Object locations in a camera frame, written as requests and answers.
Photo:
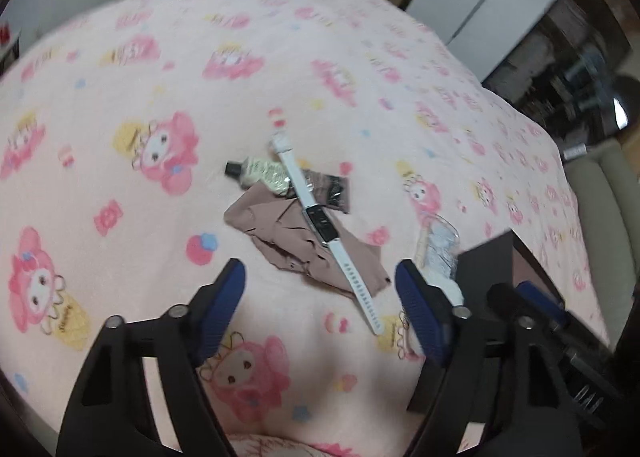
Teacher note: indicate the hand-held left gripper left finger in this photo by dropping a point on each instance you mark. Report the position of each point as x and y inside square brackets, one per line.
[223, 304]

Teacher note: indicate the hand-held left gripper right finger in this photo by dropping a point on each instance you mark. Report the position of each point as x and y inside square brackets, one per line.
[422, 309]

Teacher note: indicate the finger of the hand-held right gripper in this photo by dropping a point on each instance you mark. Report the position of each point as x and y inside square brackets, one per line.
[542, 299]

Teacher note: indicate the clear plastic packet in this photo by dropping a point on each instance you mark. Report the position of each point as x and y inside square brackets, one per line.
[440, 247]

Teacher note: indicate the black storage box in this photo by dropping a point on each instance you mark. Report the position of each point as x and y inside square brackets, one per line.
[480, 277]

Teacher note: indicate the brown face mask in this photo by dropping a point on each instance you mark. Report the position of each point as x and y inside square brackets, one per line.
[280, 232]

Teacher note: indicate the white smart watch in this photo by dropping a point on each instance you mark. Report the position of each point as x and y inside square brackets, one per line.
[320, 224]

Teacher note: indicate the silver cylinder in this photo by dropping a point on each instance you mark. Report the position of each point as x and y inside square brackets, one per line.
[575, 151]

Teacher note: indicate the pink printed blanket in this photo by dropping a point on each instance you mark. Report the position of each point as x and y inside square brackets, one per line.
[200, 87]

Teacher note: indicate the dark shelf unit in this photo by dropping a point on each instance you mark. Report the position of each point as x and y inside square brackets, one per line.
[570, 62]

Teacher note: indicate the white wardrobe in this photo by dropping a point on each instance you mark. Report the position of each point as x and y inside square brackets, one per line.
[490, 2]

